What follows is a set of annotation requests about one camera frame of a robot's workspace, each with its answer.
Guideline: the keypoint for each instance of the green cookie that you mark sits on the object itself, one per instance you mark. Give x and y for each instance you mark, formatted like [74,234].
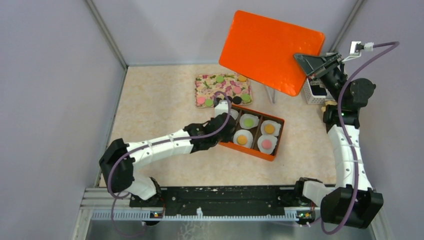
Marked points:
[219,79]
[209,103]
[246,98]

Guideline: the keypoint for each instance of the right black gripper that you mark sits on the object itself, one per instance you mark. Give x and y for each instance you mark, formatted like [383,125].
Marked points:
[311,64]

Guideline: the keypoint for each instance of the green cookie top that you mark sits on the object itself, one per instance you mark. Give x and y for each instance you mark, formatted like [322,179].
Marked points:
[219,79]

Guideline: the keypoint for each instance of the white paper cup middle-left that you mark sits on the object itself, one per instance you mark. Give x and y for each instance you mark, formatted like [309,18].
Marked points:
[246,133]

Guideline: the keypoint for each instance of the pink cookie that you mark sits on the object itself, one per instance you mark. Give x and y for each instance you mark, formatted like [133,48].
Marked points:
[200,100]
[236,90]

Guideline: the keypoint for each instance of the floral cookie tray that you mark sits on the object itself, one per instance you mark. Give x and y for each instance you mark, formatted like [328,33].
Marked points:
[205,85]

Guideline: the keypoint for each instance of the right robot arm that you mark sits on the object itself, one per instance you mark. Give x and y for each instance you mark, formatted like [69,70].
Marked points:
[353,202]

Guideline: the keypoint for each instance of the pink cookie packed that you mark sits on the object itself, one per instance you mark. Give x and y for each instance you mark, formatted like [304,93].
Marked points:
[266,144]

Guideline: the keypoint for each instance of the white paper cup top-left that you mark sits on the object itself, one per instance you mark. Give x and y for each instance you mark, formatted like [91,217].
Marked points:
[234,114]

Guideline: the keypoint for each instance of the green cookie right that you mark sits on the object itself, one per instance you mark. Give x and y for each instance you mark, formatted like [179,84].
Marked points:
[246,98]

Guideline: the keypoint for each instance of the green cookie bottom left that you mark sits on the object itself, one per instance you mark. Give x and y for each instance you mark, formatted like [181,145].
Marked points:
[209,103]

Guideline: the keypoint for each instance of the black item in basket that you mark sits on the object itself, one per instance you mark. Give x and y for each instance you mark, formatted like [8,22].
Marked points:
[318,89]

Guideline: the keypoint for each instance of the yellow cookie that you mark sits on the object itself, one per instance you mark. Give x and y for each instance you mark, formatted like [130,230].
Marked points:
[269,129]
[242,140]
[242,78]

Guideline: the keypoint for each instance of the white paper cup top-right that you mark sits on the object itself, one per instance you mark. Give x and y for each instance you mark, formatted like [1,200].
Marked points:
[247,115]

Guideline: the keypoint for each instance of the pink cookie bottom left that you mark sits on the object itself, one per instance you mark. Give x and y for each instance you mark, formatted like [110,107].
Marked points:
[200,100]

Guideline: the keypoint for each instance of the orange box lid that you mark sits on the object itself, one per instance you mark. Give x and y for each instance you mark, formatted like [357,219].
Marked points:
[262,49]

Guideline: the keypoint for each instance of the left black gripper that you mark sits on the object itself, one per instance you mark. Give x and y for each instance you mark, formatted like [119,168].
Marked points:
[227,138]

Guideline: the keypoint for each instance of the white paper cup middle-right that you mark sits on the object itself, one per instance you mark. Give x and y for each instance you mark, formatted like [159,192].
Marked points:
[275,124]

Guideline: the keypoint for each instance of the white plastic basket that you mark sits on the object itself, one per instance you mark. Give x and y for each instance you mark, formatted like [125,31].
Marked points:
[310,98]

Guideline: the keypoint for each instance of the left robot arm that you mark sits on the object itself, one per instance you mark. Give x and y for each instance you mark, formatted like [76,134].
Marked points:
[120,160]

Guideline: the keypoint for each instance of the orange cookie box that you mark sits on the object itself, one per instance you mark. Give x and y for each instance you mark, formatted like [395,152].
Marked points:
[256,132]

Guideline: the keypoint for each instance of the green cookie packed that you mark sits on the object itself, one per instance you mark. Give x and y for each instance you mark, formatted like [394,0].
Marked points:
[248,123]

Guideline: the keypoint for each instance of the pink cookie right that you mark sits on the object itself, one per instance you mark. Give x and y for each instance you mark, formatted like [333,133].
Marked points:
[236,90]

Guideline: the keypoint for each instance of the black cookie right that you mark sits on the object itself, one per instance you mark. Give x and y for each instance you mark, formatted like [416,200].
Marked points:
[237,100]

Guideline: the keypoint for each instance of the white paper cup bottom-left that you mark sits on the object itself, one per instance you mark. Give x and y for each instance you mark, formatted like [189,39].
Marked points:
[273,139]

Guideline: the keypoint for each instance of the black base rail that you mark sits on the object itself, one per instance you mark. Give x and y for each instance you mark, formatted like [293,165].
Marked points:
[227,201]

